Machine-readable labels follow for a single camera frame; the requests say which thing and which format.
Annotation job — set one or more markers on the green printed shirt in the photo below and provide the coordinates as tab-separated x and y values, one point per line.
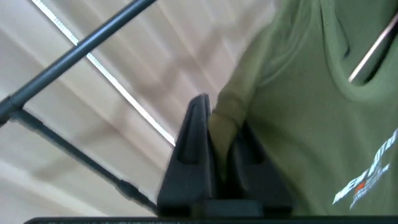
304	130

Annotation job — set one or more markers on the pink clothes hanger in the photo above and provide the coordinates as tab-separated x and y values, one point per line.
371	51

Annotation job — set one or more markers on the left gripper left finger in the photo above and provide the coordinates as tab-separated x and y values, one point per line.
189	180

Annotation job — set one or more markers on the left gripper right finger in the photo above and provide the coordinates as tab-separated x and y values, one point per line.
258	183

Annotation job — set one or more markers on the black clothes rack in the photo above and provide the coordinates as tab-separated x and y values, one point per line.
77	51

